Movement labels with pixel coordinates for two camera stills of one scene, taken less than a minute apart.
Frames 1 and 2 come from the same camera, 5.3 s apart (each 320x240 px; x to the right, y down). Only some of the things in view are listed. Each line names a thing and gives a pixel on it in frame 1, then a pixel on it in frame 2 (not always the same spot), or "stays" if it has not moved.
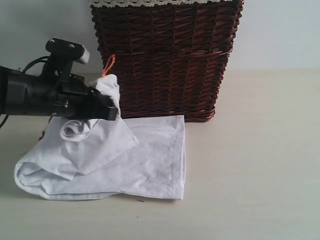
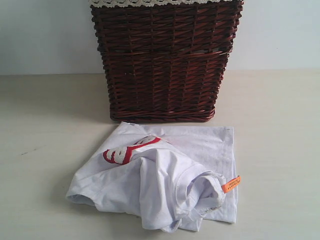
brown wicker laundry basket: x=170 y=57 stays
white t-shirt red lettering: x=82 y=159 -> x=172 y=177
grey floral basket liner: x=166 y=3 stays
